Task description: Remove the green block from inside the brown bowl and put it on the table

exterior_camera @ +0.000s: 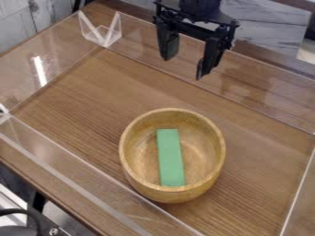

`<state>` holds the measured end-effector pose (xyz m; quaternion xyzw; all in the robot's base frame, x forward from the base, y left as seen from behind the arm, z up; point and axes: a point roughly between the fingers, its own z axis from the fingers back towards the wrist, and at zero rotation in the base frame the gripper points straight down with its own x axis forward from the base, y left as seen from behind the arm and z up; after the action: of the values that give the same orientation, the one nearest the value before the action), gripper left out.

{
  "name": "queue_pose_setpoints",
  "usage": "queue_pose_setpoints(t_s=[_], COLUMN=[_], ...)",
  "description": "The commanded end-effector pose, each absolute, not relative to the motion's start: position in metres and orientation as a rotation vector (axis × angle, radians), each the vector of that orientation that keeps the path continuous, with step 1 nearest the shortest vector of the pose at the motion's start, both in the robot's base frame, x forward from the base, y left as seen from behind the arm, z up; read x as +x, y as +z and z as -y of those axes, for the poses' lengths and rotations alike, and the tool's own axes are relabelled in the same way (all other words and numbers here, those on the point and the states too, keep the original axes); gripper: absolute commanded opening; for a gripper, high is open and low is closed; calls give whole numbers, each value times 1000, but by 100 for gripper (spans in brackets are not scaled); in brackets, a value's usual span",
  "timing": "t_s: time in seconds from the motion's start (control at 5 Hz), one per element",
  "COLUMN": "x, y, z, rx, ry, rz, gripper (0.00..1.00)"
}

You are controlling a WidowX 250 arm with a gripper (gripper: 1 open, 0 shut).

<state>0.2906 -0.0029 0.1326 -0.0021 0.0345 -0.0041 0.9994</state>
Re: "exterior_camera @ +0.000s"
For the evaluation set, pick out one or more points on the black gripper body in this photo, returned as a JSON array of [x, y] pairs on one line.
[[199, 19]]

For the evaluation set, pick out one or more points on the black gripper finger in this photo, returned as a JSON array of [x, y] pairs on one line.
[[168, 39], [211, 57]]

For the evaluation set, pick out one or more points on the green rectangular block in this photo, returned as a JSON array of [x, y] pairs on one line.
[[170, 158]]

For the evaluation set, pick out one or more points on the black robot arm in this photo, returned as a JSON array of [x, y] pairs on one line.
[[199, 19]]

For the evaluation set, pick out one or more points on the brown wooden bowl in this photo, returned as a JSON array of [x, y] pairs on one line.
[[203, 154]]

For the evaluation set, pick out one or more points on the black table leg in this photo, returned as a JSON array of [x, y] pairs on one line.
[[37, 201]]

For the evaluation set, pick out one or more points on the clear acrylic corner bracket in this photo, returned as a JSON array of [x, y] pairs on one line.
[[101, 35]]

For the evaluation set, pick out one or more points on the black metal base plate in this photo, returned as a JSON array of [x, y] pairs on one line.
[[43, 226]]

